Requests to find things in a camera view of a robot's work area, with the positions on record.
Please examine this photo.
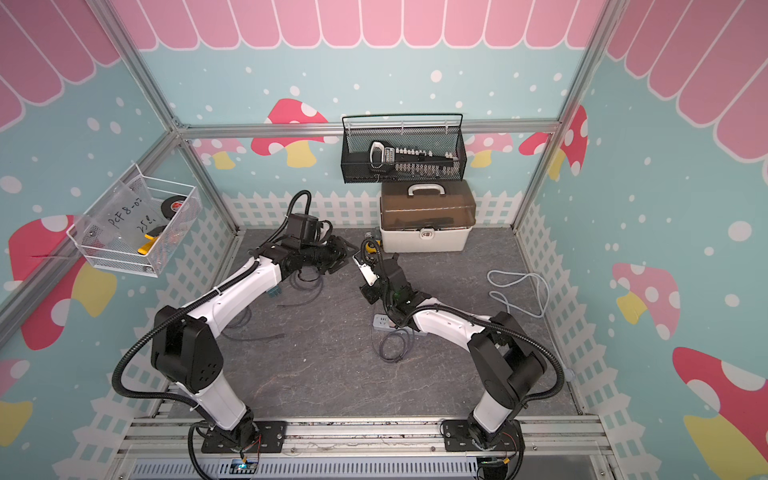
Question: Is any black electrical tape roll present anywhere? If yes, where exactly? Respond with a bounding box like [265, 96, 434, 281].
[161, 195, 187, 220]

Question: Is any white power strip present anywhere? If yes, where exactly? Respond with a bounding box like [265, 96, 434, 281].
[372, 314, 426, 337]

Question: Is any socket bit set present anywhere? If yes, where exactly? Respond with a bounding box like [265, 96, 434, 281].
[368, 141, 462, 179]

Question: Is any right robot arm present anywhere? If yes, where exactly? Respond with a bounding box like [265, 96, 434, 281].
[355, 255, 565, 450]

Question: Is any white toolbox brown lid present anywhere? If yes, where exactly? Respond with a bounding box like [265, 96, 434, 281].
[380, 180, 476, 253]

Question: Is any yellow tape measure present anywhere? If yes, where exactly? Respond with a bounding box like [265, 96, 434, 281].
[361, 237, 381, 255]

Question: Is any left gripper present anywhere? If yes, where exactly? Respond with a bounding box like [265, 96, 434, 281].
[300, 234, 359, 274]

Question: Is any grey USB cable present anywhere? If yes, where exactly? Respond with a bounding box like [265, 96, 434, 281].
[221, 263, 421, 365]

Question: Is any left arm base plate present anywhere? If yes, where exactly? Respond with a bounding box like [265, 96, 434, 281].
[202, 420, 288, 454]

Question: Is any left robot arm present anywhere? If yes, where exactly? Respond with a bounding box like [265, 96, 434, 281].
[111, 209, 358, 451]

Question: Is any clear plastic wall bin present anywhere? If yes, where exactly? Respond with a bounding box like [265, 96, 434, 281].
[67, 164, 202, 278]

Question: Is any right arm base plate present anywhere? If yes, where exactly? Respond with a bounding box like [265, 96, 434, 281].
[440, 420, 525, 453]

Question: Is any yellow tool in bin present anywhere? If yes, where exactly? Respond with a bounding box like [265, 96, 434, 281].
[138, 234, 158, 255]

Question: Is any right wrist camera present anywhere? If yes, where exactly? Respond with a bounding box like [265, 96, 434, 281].
[353, 252, 378, 286]

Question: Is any black wire mesh basket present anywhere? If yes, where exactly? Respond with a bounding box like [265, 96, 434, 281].
[341, 113, 467, 183]

